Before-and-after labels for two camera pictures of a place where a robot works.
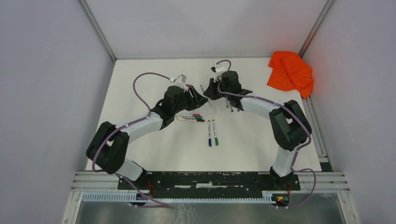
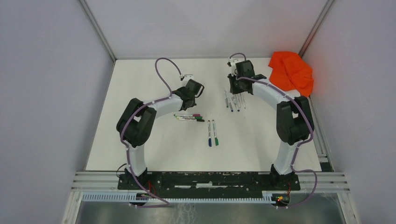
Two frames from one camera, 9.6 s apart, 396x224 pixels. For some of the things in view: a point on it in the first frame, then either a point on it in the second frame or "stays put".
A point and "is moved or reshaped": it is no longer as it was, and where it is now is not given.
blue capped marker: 209,139 stays put
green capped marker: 216,138 stays put
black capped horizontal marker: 190,119 stays put
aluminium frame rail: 338,182 stays put
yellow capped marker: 230,106 is moved or reshaped
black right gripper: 210,93 → 234,90
